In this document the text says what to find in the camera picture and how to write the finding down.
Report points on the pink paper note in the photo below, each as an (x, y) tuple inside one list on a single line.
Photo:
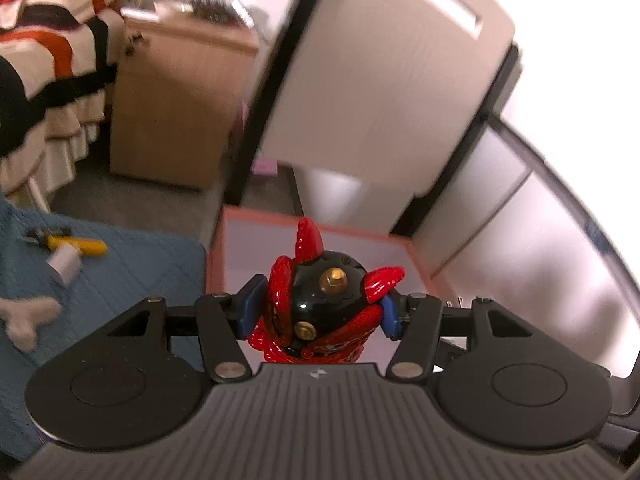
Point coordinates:
[(265, 166)]

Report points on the dark bundle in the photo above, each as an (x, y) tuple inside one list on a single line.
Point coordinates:
[(215, 2)]

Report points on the blue quilted mat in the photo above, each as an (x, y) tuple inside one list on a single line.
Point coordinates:
[(140, 270)]

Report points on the pink rimmed storage box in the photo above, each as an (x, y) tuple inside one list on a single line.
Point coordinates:
[(250, 250)]

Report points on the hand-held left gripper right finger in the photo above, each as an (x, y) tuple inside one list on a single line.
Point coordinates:
[(390, 317)]

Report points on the white cylinder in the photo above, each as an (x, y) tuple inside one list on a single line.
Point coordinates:
[(65, 262)]

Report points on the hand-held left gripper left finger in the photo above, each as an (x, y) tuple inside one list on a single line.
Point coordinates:
[(252, 305)]

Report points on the beige bed skirt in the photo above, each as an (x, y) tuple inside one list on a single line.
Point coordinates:
[(60, 150)]

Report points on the striped bed blanket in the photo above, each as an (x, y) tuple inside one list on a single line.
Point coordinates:
[(50, 50)]

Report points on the white plush bone toy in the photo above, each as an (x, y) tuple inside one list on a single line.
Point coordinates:
[(25, 315)]

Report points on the white board with black frame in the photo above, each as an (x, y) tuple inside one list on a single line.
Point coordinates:
[(370, 70)]

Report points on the wooden nightstand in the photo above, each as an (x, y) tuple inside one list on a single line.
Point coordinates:
[(170, 110)]

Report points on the grey panel with black frame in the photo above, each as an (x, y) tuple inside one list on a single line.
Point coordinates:
[(525, 240)]

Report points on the red and black toy figure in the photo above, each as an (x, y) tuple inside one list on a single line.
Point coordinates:
[(320, 290)]

